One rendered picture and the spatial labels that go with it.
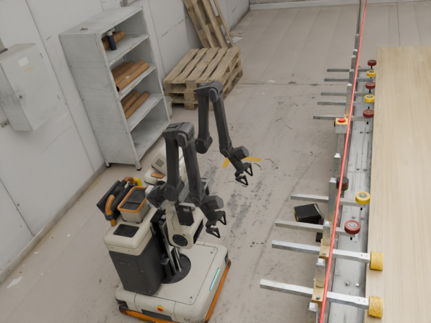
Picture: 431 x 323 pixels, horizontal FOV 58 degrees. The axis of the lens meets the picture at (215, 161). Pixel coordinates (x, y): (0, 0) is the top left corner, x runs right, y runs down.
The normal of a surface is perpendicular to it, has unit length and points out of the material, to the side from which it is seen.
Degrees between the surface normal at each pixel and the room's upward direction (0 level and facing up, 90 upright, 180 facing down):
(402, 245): 0
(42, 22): 90
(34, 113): 90
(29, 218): 90
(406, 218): 0
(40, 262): 0
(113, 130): 90
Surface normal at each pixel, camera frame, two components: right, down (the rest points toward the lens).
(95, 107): -0.33, 0.58
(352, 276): -0.14, -0.81
